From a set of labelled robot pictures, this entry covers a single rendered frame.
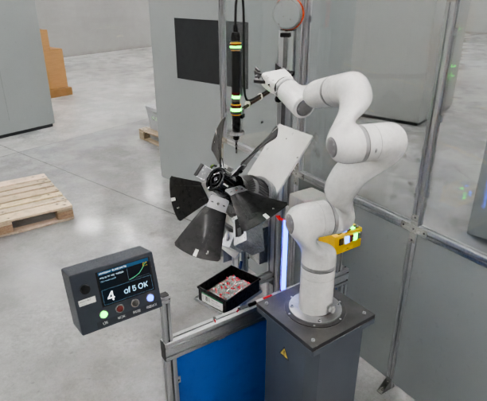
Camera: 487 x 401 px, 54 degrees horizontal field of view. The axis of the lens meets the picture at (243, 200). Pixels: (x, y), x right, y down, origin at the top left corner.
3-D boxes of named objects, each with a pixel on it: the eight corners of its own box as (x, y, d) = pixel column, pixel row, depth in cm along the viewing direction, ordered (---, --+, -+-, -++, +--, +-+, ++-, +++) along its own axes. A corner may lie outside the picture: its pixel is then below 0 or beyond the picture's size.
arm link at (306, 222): (342, 270, 164) (348, 206, 155) (293, 280, 158) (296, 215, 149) (325, 253, 175) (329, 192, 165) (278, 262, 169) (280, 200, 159)
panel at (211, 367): (326, 391, 246) (337, 283, 219) (328, 394, 245) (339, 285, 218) (182, 475, 204) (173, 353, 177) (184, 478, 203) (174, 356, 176)
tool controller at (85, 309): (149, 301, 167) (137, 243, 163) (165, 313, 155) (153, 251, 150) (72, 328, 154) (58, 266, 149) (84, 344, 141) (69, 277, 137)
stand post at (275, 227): (270, 347, 294) (275, 169, 246) (279, 356, 287) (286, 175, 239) (264, 350, 291) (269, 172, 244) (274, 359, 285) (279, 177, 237)
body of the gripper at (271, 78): (272, 100, 173) (259, 87, 181) (298, 95, 176) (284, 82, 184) (272, 81, 168) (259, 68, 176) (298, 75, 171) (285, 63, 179)
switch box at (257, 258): (280, 256, 271) (282, 221, 262) (259, 264, 263) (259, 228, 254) (270, 250, 278) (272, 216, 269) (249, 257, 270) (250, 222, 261)
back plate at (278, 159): (196, 227, 258) (194, 227, 257) (264, 118, 259) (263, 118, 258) (252, 273, 218) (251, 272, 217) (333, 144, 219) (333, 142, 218)
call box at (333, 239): (344, 239, 218) (345, 218, 213) (360, 248, 210) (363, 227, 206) (317, 249, 209) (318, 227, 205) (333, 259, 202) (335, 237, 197)
